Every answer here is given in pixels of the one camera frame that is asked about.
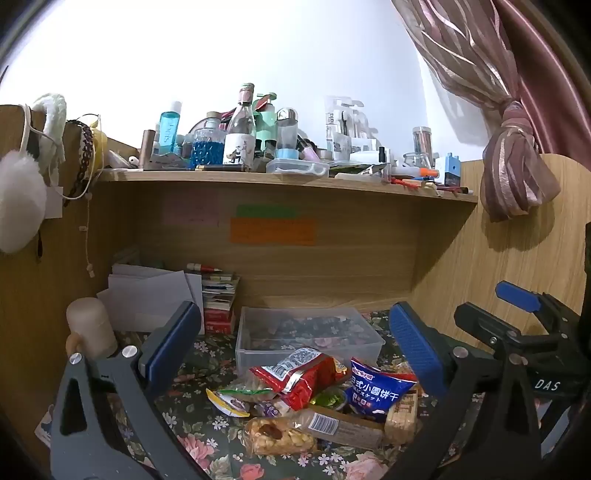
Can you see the stack of small books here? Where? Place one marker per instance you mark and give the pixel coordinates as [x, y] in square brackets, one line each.
[219, 300]

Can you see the stack of white papers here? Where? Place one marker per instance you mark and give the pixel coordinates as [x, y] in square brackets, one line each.
[147, 295]

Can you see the beige wafer packet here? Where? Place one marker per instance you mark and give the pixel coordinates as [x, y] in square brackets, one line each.
[400, 417]

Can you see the red pen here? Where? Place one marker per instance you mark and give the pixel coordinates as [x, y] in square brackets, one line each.
[203, 266]

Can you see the white packaged cosmetics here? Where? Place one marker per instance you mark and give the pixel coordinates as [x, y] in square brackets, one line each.
[344, 129]

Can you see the green sticky note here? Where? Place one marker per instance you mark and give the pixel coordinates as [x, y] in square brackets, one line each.
[265, 211]

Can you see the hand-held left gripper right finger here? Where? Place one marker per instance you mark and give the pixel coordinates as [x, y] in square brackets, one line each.
[415, 350]

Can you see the floral tablecloth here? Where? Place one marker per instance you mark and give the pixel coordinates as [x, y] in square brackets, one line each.
[198, 415]

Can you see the white fluffy pompom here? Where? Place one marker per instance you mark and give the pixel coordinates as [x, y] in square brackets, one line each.
[18, 203]

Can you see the long brown cake packet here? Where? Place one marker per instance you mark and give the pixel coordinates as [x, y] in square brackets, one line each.
[341, 427]

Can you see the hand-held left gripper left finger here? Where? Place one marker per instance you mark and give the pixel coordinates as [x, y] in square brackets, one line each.
[171, 341]

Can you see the clear plastic storage box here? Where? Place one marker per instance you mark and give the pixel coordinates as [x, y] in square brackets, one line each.
[258, 341]

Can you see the peanut brittle packet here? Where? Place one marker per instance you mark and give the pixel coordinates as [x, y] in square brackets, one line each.
[277, 436]

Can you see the dark braided headband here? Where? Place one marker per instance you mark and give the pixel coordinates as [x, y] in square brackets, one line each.
[85, 147]

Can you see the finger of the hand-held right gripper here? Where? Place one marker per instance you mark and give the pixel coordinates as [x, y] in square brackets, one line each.
[485, 325]
[519, 296]

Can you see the glass jar with glitter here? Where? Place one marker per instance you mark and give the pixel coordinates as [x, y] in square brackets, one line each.
[422, 141]

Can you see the mint green bottle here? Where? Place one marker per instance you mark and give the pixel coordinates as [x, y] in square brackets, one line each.
[264, 129]

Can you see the flat clear lidded container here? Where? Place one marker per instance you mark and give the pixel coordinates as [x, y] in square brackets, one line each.
[298, 167]

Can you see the white paper tag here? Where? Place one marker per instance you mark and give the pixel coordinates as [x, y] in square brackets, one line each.
[54, 201]

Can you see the pink sticky note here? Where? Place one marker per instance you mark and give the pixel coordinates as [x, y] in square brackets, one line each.
[189, 214]

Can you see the red snack packet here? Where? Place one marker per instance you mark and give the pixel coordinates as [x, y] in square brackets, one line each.
[300, 376]

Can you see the wooden desk shelf unit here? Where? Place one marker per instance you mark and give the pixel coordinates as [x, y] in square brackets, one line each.
[360, 258]

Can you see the round blue liquid jar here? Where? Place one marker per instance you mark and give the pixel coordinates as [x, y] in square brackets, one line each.
[207, 150]

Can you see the orange marker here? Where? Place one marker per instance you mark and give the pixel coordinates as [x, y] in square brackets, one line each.
[425, 172]

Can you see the clear bottle silver cap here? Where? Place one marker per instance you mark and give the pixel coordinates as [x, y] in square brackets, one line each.
[286, 134]

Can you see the blue pencil sharpener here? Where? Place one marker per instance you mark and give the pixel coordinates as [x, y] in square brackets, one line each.
[448, 170]

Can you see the orange sticky note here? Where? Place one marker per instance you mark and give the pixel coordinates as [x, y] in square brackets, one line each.
[272, 230]

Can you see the purple and yellow snack packet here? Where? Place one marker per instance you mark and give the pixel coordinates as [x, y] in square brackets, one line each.
[235, 401]

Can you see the white fuzzy headband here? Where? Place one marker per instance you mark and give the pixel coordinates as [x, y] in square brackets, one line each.
[53, 115]

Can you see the small green snack packet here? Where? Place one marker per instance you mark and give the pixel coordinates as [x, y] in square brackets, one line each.
[333, 399]

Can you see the tall blue liquid bottle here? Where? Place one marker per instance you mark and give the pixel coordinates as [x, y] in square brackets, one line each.
[169, 129]

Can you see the pink striped curtain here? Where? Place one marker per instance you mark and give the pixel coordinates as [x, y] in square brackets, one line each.
[485, 69]

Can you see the blue biscuit packet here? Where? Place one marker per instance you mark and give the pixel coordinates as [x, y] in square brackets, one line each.
[374, 390]

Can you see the clear glass bottle pink cap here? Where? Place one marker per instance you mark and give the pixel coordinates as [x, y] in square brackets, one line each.
[240, 134]

